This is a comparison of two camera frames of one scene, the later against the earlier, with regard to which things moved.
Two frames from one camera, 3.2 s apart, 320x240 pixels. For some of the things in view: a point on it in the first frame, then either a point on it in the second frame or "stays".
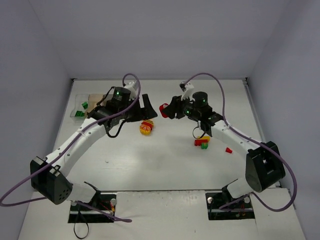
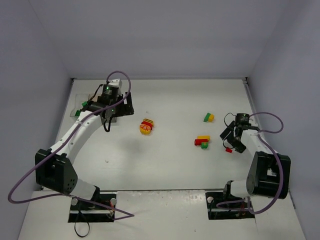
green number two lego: x=204 y=145 stays
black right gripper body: x=176 y=108 -> x=232 y=133
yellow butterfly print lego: x=145 y=130 stays
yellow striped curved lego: x=149 y=121 stays
